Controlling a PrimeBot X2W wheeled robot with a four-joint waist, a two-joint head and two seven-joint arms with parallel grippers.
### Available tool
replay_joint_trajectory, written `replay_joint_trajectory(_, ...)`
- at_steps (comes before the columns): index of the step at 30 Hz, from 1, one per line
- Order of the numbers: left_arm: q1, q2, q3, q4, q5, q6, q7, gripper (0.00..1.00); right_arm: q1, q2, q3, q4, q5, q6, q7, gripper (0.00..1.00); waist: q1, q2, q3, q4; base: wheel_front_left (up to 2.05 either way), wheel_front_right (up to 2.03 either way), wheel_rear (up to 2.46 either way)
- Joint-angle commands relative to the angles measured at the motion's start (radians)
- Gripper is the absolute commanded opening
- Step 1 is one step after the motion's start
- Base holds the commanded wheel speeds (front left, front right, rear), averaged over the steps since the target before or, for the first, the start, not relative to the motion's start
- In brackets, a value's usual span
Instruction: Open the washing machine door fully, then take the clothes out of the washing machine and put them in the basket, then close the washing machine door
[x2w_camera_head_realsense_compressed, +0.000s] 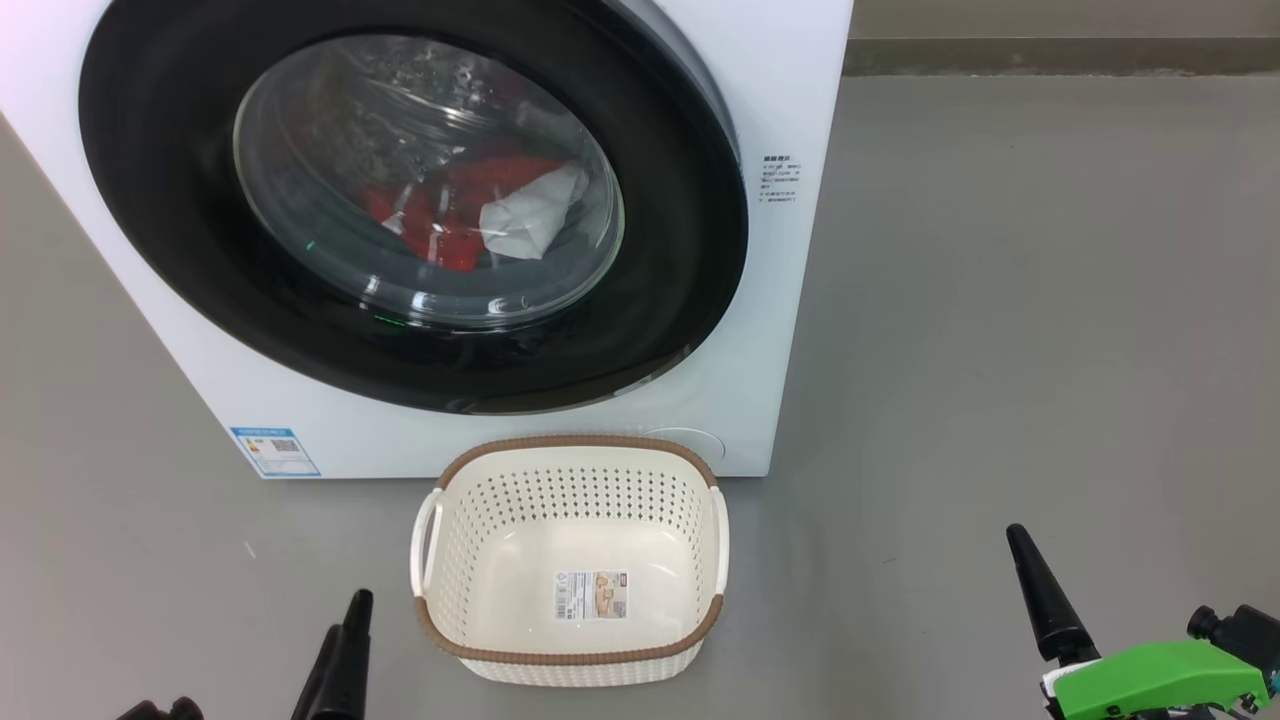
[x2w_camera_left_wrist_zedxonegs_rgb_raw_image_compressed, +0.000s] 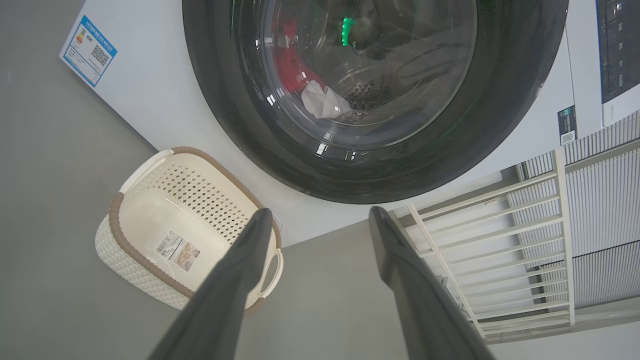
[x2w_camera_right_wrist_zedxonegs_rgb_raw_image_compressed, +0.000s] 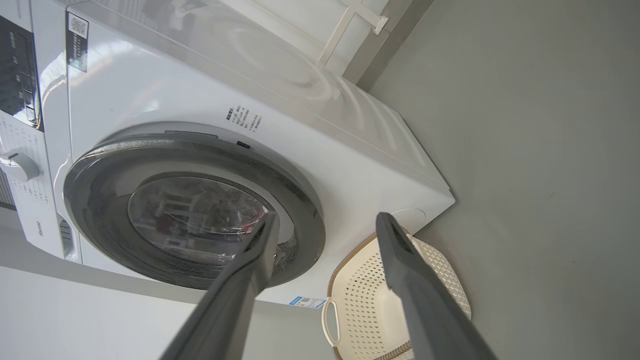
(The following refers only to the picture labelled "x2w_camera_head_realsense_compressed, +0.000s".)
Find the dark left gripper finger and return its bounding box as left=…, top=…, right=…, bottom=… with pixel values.
left=330, top=590, right=374, bottom=720
left=290, top=627, right=344, bottom=720

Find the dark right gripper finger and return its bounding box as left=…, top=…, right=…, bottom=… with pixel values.
left=1005, top=523, right=1101, bottom=666

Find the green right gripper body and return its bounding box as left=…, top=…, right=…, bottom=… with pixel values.
left=1040, top=640, right=1271, bottom=720

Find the printed instruction sticker label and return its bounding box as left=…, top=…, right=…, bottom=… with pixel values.
left=553, top=570, right=629, bottom=621

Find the white front-load washing machine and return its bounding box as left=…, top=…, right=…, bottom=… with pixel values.
left=0, top=0, right=856, bottom=481

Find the black round glass washer door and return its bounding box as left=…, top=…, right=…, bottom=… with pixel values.
left=78, top=0, right=749, bottom=416

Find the red garment with white stripes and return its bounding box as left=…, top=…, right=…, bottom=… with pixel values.
left=425, top=155, right=591, bottom=273

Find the cream perforated laundry basket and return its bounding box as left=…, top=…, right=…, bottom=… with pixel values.
left=410, top=435, right=731, bottom=688

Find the blue energy label sticker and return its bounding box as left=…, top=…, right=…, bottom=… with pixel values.
left=230, top=427, right=321, bottom=478

